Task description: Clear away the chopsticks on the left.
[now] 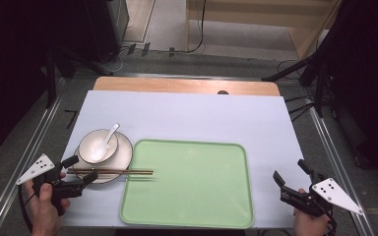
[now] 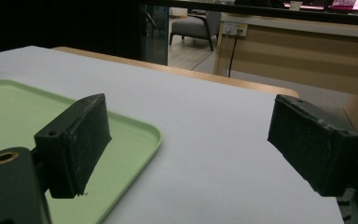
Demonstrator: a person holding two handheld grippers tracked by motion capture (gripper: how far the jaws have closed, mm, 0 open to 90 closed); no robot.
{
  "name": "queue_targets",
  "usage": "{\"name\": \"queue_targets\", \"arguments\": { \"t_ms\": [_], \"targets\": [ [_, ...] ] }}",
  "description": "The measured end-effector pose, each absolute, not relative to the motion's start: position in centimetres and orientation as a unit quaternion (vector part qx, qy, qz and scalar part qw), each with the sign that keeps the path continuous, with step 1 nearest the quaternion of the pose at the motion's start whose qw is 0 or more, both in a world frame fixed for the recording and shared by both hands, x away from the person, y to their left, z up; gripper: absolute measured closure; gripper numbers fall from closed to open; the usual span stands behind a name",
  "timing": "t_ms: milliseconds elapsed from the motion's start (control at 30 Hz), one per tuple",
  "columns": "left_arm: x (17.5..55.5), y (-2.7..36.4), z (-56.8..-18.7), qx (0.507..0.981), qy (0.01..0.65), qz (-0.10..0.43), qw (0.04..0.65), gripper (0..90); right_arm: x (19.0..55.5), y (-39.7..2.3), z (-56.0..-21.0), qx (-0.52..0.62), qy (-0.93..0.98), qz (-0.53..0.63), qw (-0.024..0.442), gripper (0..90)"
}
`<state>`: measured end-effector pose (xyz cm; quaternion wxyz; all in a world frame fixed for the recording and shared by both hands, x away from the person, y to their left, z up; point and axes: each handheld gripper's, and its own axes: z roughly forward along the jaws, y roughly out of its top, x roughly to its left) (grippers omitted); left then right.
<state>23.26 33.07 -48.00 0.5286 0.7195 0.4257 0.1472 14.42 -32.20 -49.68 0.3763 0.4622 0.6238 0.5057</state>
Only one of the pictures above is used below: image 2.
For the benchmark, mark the light green plastic tray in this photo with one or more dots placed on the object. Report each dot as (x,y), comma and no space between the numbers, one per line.
(9,115)

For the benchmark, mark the white table cover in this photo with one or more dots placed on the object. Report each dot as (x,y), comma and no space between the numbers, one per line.
(199,130)

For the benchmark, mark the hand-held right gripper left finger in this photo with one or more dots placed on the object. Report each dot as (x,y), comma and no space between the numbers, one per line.
(71,146)

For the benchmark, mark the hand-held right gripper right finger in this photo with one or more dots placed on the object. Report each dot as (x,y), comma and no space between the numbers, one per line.
(313,146)

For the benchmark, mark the white paper cup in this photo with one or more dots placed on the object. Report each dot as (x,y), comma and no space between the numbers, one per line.
(295,5)

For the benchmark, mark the beige striped counter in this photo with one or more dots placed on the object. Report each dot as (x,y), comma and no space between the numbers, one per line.
(304,59)

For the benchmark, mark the grey armchair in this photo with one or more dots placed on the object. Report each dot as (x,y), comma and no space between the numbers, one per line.
(195,27)

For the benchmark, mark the pink lit monitor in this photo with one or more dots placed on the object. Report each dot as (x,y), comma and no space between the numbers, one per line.
(354,4)

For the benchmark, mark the white wall socket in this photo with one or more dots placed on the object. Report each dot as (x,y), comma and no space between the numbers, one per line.
(234,29)

